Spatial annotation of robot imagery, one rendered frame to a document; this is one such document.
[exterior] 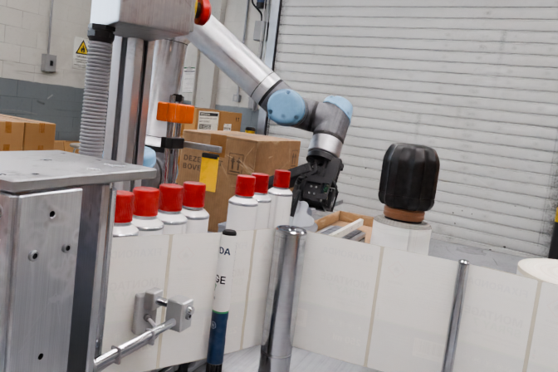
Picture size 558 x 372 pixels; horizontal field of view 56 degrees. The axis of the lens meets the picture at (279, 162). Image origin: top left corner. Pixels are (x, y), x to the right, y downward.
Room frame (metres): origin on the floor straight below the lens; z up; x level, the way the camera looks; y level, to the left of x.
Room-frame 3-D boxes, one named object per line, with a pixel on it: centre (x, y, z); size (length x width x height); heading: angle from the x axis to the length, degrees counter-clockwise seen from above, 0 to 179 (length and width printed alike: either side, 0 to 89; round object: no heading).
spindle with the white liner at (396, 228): (0.77, -0.19, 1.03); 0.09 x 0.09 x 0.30
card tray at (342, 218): (1.72, -0.30, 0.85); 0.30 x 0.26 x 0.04; 157
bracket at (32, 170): (0.38, 0.17, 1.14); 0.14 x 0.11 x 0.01; 157
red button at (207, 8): (0.74, 0.13, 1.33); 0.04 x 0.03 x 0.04; 32
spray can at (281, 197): (1.06, -0.01, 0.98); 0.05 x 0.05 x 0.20
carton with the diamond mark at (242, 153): (1.57, 0.11, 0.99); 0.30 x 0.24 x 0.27; 156
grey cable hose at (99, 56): (0.70, 0.25, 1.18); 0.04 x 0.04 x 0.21
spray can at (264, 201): (0.96, 0.03, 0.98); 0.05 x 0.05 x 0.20
